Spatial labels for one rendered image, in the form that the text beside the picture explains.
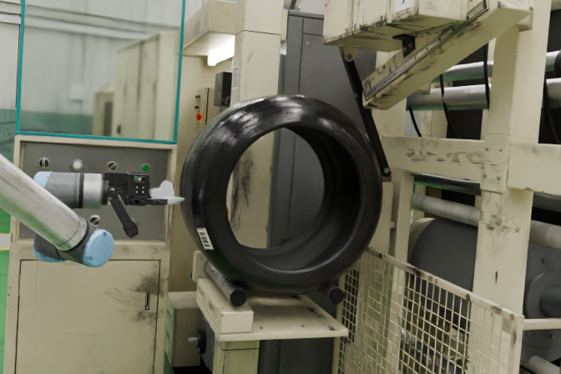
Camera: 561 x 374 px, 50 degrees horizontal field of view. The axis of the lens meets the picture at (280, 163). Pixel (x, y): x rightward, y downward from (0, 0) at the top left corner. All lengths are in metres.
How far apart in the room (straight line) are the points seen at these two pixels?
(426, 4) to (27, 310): 1.64
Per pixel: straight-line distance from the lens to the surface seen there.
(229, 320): 1.63
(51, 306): 2.30
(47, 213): 1.40
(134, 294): 2.30
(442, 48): 1.62
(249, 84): 1.94
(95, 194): 1.58
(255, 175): 1.95
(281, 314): 1.84
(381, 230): 2.07
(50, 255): 1.61
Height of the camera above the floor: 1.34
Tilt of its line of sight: 3 degrees down
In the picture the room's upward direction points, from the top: 4 degrees clockwise
